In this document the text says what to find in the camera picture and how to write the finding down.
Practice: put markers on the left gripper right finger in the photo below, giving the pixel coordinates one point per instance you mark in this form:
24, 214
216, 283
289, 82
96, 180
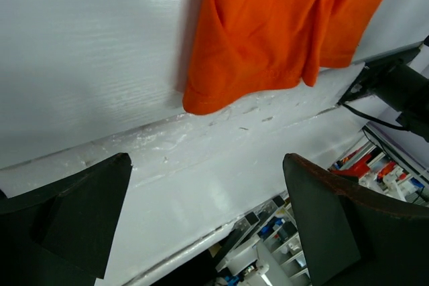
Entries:
352, 235

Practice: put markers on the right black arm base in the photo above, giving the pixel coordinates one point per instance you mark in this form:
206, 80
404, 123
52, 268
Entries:
402, 88

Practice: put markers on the clutter under the table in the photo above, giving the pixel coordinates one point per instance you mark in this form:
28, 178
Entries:
269, 250

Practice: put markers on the orange t shirt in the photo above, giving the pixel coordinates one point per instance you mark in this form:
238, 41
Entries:
246, 46

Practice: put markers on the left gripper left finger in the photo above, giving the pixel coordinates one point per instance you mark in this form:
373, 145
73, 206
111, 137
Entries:
62, 233

